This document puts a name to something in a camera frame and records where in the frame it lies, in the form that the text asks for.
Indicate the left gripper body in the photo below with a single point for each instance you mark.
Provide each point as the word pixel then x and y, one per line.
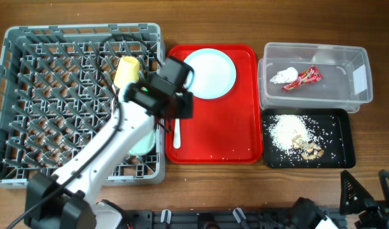
pixel 182 104

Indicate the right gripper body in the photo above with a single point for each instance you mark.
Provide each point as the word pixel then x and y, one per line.
pixel 381 213

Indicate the yellow plastic cup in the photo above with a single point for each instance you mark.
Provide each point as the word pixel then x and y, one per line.
pixel 127 71

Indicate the white plastic spoon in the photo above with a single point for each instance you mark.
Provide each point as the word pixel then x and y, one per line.
pixel 177 134

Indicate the light blue round plate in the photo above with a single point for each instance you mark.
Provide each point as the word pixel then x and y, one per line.
pixel 214 73

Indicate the mint green bowl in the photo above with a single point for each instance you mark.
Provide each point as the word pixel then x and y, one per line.
pixel 145 145

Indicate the rice and peanut leftovers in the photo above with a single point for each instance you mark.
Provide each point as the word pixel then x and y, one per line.
pixel 299 138

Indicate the red snack wrapper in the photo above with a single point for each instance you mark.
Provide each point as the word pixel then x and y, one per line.
pixel 310 75

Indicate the white tissue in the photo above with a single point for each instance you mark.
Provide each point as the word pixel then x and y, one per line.
pixel 285 76

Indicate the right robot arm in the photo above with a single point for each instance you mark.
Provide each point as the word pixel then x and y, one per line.
pixel 306 214

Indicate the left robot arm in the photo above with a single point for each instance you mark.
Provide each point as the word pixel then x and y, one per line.
pixel 67 198

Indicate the grey plastic dishwasher rack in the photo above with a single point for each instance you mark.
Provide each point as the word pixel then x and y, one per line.
pixel 55 92

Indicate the red plastic serving tray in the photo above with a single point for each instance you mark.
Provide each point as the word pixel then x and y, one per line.
pixel 226 129

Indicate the black plastic tray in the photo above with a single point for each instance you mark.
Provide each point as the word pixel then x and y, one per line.
pixel 340 155

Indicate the clear plastic bin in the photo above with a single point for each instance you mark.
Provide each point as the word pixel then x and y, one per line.
pixel 346 76

